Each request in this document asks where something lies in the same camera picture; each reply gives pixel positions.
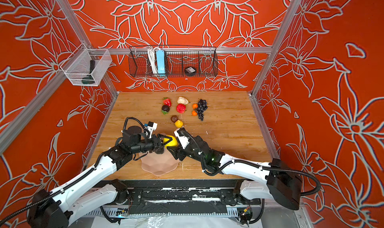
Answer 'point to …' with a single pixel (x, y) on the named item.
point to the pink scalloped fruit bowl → (158, 164)
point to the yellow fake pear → (179, 124)
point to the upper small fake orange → (195, 106)
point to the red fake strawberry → (167, 101)
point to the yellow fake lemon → (173, 143)
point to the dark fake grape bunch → (202, 106)
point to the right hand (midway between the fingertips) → (169, 144)
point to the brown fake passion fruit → (174, 118)
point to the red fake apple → (181, 108)
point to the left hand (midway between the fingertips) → (170, 141)
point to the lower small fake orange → (194, 113)
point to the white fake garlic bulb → (182, 100)
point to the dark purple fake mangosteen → (165, 109)
